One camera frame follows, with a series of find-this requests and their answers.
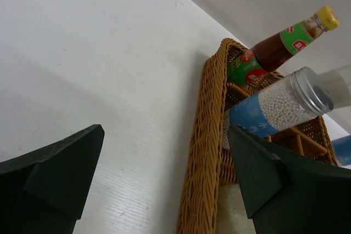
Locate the black top salt grinder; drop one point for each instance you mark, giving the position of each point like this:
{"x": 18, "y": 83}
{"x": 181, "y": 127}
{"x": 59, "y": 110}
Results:
{"x": 231, "y": 214}

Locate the brown wicker basket tray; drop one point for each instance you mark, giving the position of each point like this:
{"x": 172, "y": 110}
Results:
{"x": 209, "y": 164}

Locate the blue label bead jar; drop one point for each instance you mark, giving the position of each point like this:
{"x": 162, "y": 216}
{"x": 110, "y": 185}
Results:
{"x": 290, "y": 101}
{"x": 337, "y": 82}

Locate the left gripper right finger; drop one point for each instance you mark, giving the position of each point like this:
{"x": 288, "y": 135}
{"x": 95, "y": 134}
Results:
{"x": 284, "y": 192}

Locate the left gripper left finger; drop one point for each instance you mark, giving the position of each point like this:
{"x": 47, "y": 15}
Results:
{"x": 45, "y": 190}

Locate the red sauce bottle yellow cap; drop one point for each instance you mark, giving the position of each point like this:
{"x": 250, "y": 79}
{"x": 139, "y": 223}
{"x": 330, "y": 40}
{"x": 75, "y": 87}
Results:
{"x": 272, "y": 52}

